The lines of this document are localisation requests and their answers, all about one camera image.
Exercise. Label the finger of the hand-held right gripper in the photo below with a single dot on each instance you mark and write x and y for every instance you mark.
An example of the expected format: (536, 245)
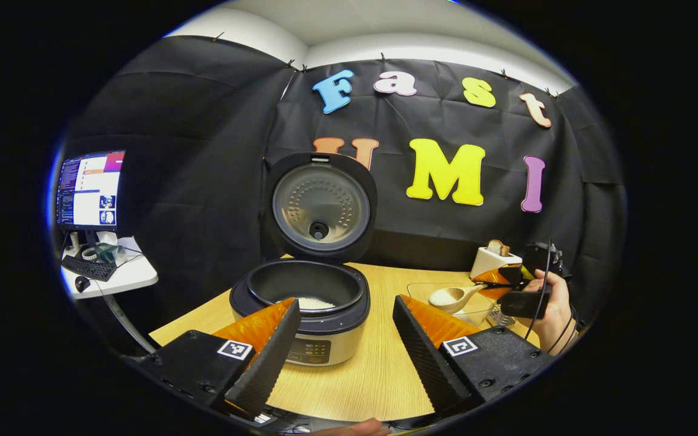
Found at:
(525, 304)
(500, 276)

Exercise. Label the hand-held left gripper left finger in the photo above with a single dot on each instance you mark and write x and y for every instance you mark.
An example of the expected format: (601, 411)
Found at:
(270, 357)

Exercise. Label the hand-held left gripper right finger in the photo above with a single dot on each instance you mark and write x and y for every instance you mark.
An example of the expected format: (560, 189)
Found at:
(426, 357)

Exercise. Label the wooden spoon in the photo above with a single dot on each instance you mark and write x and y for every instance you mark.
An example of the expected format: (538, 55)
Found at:
(449, 298)

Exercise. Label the clear plastic rice container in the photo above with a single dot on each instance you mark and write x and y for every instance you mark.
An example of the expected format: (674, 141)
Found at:
(422, 290)

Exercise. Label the small scooped rice heap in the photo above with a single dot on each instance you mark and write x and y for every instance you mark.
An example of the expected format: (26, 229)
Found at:
(315, 303)

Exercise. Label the black and silver rice cooker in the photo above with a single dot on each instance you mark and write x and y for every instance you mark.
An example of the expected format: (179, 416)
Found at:
(322, 206)

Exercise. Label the white toaster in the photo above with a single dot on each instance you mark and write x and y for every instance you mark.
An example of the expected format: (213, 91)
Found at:
(485, 261)

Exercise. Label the toast bread slice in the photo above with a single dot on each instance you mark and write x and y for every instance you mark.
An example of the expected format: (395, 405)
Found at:
(497, 247)

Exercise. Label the white side table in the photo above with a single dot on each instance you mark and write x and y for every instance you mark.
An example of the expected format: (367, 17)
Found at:
(134, 275)

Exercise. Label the dark green desk item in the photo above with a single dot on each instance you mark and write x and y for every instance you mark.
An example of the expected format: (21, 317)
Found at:
(109, 253)

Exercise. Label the black computer mouse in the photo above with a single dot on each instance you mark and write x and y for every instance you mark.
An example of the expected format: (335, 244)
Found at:
(82, 284)

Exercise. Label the black keyboard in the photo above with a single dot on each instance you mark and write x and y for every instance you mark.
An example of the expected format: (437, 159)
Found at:
(88, 267)

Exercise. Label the white tape roll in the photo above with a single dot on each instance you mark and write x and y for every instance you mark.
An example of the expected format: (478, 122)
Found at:
(89, 254)

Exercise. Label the black backdrop cloth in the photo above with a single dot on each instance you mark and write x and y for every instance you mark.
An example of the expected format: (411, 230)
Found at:
(203, 151)

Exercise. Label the computer monitor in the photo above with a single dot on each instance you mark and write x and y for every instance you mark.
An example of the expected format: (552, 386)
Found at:
(91, 191)

